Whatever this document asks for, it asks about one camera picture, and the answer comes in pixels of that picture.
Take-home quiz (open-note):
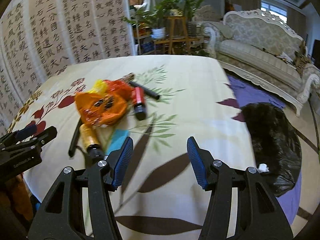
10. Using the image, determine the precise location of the black tube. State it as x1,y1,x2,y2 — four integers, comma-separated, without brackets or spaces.
129,81,160,100
68,119,82,158

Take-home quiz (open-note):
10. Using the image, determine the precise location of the tall green plant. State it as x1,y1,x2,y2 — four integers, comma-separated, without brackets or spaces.
183,0,204,21

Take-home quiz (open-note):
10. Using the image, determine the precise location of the red plastic bag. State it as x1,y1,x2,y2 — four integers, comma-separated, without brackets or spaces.
104,80,133,101

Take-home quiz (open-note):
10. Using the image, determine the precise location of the calligraphy folding screen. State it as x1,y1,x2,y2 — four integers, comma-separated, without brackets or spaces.
1,0,135,134

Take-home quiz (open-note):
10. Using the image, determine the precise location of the orange plastic snack bag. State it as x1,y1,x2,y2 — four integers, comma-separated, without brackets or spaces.
74,89,131,126

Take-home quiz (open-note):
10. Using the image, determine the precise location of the yellow foam fruit net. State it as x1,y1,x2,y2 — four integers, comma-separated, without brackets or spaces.
87,80,108,94

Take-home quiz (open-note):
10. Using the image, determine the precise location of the wooden plant stand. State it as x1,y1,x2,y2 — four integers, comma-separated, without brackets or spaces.
153,16,201,55

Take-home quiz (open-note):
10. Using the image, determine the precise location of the floral cream tablecloth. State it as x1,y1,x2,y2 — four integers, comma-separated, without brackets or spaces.
15,55,255,239

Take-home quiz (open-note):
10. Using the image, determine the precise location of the potted plant white pot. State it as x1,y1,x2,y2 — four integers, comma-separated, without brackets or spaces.
124,0,180,40

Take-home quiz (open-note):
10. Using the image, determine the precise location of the red labelled black bottle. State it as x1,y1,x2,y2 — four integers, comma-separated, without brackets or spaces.
131,87,147,121

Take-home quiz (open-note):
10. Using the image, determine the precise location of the gold labelled black bottle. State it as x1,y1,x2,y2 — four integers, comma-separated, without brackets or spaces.
79,124,105,162

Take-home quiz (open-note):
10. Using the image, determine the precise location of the patterned braided rope bundle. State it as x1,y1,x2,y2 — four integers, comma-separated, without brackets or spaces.
118,73,136,83

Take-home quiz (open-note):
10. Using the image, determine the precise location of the black trash bag bin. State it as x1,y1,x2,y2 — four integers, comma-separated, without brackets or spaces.
241,102,302,197

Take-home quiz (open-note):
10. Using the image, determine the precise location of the purple cloth on floor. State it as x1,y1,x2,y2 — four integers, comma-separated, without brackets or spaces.
227,74,302,225

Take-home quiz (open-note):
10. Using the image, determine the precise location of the ornate white sofa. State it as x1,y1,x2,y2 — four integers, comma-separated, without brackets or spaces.
199,9,319,116

